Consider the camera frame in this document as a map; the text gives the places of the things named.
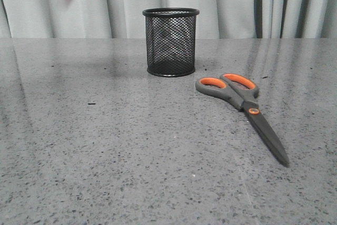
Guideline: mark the grey curtain backdrop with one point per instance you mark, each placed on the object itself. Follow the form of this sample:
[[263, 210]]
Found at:
[[124, 18]]

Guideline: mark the black mesh pen holder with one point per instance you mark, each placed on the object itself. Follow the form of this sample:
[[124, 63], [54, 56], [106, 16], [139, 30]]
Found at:
[[170, 40]]

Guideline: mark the grey orange handled scissors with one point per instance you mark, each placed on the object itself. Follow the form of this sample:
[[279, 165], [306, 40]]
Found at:
[[242, 93]]

